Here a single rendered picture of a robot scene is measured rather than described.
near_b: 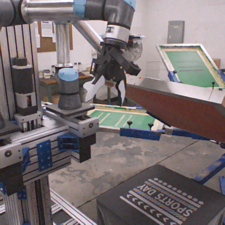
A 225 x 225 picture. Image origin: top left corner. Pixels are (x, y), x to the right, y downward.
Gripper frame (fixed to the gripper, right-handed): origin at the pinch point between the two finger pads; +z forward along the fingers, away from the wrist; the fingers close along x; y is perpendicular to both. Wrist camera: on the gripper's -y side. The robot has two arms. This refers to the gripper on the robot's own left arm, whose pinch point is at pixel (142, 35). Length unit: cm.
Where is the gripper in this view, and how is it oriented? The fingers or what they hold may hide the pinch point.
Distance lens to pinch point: 183.1
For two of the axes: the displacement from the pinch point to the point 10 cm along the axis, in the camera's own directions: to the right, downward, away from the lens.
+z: 9.3, -1.1, 3.5
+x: 3.6, 4.2, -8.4
